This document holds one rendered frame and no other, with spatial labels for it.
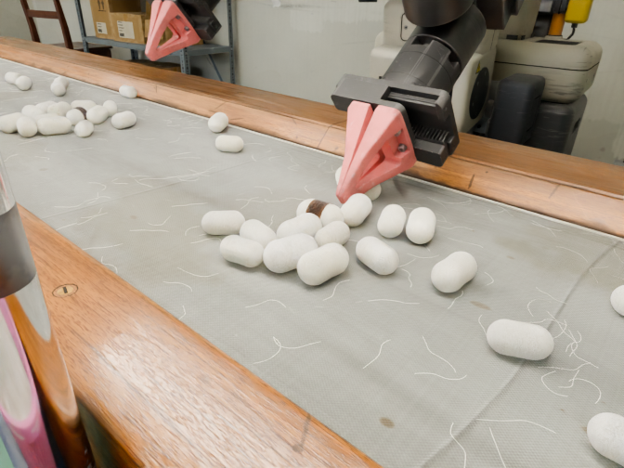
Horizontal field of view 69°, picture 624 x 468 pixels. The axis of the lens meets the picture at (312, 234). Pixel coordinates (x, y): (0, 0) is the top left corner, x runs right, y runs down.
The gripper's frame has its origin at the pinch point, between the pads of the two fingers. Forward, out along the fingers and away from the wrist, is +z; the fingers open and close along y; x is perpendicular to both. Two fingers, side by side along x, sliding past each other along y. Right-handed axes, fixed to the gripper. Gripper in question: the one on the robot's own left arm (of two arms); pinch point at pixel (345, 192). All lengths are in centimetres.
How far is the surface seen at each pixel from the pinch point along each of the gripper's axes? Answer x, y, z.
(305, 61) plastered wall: 139, -175, -132
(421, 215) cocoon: -0.3, 6.9, -0.1
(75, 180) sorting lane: -6.4, -22.1, 10.9
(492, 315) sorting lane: -1.9, 14.7, 5.0
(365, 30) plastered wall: 126, -135, -148
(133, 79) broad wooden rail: 8, -55, -10
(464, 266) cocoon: -2.5, 12.1, 3.0
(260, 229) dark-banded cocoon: -6.1, 0.0, 7.3
